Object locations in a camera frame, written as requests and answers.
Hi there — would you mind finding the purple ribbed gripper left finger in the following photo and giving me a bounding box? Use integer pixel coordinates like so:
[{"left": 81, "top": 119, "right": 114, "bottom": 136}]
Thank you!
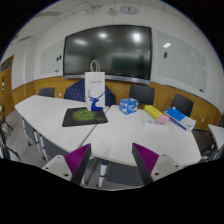
[{"left": 65, "top": 144, "right": 92, "bottom": 185}]

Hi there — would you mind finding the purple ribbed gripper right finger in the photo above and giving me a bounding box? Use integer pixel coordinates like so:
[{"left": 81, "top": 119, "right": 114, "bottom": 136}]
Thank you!
[{"left": 132, "top": 143, "right": 159, "bottom": 185}]

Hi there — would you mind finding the clear plastic packet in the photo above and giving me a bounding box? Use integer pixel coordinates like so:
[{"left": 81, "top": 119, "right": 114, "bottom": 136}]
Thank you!
[{"left": 143, "top": 120, "right": 169, "bottom": 131}]

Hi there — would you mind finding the pink small box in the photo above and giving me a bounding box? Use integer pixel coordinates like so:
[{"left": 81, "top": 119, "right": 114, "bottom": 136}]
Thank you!
[{"left": 158, "top": 115, "right": 169, "bottom": 124}]

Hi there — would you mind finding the black green mouse pad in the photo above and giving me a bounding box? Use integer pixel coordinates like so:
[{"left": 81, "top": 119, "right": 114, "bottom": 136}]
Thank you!
[{"left": 62, "top": 107, "right": 108, "bottom": 127}]

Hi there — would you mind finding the yellow box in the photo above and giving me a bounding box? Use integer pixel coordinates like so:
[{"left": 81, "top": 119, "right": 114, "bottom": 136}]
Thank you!
[{"left": 144, "top": 105, "right": 161, "bottom": 119}]

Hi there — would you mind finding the blue white book box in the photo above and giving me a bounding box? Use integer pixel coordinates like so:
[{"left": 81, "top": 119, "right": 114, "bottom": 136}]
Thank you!
[{"left": 164, "top": 106, "right": 196, "bottom": 131}]

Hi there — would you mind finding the blue tissue box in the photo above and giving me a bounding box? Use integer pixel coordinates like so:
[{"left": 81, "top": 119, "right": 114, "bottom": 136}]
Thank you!
[{"left": 119, "top": 98, "right": 138, "bottom": 115}]

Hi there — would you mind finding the black chair centre right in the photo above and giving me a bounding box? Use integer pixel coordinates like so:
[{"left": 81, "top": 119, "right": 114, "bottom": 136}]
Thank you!
[{"left": 129, "top": 84, "right": 154, "bottom": 105}]

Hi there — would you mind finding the black chair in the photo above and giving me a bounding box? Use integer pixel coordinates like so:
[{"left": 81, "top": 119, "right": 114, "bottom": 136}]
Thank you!
[
  {"left": 129, "top": 84, "right": 154, "bottom": 105},
  {"left": 38, "top": 87, "right": 55, "bottom": 97},
  {"left": 171, "top": 94, "right": 194, "bottom": 117}
]

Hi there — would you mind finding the black chair far right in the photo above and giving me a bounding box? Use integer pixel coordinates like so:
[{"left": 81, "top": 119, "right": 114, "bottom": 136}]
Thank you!
[{"left": 171, "top": 94, "right": 194, "bottom": 117}]

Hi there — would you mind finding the blue patterned chair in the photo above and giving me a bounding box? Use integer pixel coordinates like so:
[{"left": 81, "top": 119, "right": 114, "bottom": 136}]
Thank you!
[{"left": 64, "top": 79, "right": 116, "bottom": 106}]

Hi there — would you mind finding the black chair left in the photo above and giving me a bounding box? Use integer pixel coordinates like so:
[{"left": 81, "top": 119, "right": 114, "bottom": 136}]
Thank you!
[{"left": 38, "top": 87, "right": 55, "bottom": 97}]

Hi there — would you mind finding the white paper bag blue deer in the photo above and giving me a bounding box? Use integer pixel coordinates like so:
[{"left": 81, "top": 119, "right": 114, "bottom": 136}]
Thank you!
[{"left": 85, "top": 60, "right": 105, "bottom": 111}]

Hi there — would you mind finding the right glass whiteboard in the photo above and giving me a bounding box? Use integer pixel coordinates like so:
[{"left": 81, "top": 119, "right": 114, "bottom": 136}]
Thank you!
[{"left": 157, "top": 31, "right": 207, "bottom": 92}]

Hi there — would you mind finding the left whiteboard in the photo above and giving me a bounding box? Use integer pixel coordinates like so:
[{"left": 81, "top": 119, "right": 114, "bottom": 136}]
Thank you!
[{"left": 41, "top": 40, "right": 64, "bottom": 74}]

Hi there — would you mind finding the wooden door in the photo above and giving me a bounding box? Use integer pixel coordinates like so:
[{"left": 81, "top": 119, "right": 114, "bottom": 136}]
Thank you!
[{"left": 0, "top": 56, "right": 14, "bottom": 115}]

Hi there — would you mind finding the large black wall display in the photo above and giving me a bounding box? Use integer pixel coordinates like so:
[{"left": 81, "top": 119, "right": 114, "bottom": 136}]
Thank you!
[{"left": 63, "top": 25, "right": 152, "bottom": 81}]

